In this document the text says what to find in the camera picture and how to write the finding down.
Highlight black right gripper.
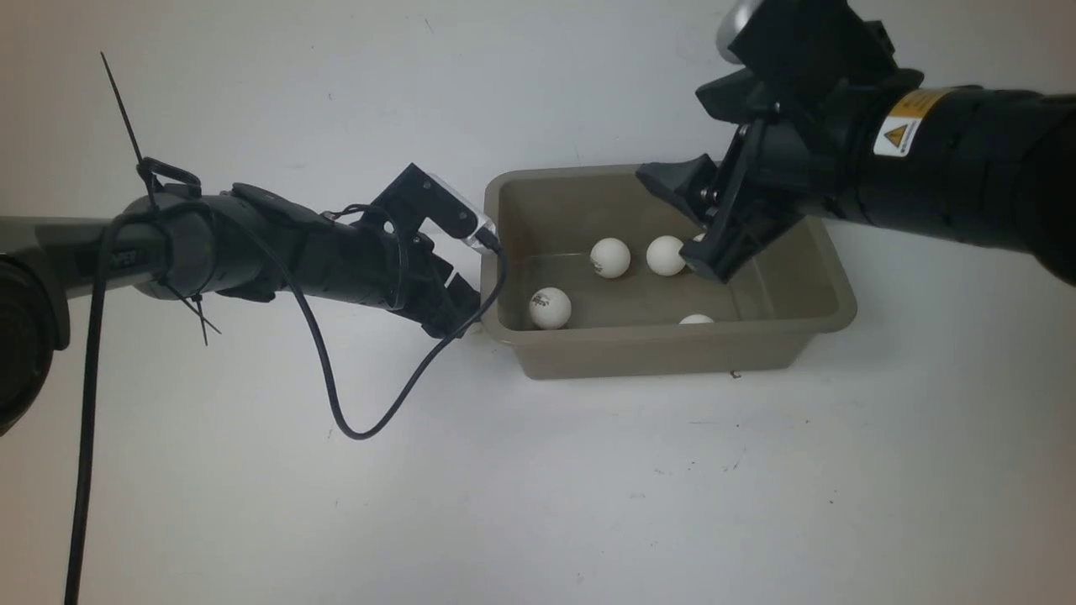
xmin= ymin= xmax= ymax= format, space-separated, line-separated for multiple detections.
xmin=636 ymin=69 xmax=879 ymax=282

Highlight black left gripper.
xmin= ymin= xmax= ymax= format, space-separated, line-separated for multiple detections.
xmin=335 ymin=223 xmax=481 ymax=339

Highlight plain white ball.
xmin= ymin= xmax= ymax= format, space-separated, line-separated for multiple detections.
xmin=679 ymin=313 xmax=714 ymax=325
xmin=646 ymin=236 xmax=686 ymax=276

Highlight white ball with red logo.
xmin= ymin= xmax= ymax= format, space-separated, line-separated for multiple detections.
xmin=589 ymin=238 xmax=631 ymax=280

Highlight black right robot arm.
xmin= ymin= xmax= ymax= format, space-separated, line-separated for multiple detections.
xmin=635 ymin=69 xmax=1073 ymax=284

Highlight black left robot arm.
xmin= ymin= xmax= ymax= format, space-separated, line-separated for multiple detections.
xmin=1 ymin=183 xmax=480 ymax=430

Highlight tan plastic bin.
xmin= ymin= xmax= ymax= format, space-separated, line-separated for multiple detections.
xmin=482 ymin=165 xmax=856 ymax=380

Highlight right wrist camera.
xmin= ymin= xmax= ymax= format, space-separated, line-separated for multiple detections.
xmin=716 ymin=1 xmax=898 ymax=112

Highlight black cable tie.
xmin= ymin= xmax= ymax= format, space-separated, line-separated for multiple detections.
xmin=98 ymin=50 xmax=223 ymax=347

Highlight left camera cable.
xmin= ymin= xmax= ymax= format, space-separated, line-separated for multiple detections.
xmin=63 ymin=202 xmax=508 ymax=605

